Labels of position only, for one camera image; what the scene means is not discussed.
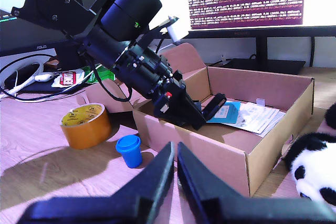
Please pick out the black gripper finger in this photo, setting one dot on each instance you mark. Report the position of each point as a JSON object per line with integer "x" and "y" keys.
{"x": 181, "y": 111}
{"x": 162, "y": 176}
{"x": 195, "y": 106}
{"x": 194, "y": 182}

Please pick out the open brown cardboard box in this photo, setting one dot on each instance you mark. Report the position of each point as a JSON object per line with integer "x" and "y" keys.
{"x": 210, "y": 155}

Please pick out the small brown box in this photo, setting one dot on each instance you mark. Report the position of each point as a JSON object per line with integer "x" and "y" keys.
{"x": 53, "y": 64}

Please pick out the blue booklet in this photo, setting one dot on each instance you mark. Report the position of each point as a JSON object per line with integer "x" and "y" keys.
{"x": 229, "y": 115}

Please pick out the small blue lidded cup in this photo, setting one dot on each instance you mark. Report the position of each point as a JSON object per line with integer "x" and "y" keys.
{"x": 131, "y": 155}

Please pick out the green packet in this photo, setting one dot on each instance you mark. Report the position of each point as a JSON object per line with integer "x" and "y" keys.
{"x": 105, "y": 74}

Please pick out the small white tag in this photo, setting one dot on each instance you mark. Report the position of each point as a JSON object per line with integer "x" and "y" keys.
{"x": 260, "y": 102}

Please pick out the white printed paper sheets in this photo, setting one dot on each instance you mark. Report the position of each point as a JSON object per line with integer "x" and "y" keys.
{"x": 260, "y": 119}

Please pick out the black Huawei monitor stand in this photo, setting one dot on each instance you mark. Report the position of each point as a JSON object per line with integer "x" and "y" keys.
{"x": 262, "y": 65}

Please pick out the red white packet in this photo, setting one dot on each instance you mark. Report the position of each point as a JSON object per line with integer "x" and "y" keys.
{"x": 68, "y": 78}

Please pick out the black ASUS monitor stand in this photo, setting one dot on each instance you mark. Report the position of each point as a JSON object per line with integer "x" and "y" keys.
{"x": 67, "y": 58}

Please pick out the brown packing tape roll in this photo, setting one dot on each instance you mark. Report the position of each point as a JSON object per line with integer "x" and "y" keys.
{"x": 86, "y": 132}

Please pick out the white plug adapter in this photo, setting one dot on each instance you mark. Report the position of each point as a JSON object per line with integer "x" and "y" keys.
{"x": 43, "y": 77}

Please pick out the panda plush toy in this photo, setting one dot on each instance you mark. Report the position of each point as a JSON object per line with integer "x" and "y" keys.
{"x": 315, "y": 166}

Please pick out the dark ASUS computer monitor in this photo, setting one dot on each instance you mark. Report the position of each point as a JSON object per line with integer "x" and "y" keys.
{"x": 26, "y": 35}

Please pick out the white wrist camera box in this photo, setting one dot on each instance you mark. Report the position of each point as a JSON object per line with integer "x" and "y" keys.
{"x": 178, "y": 31}

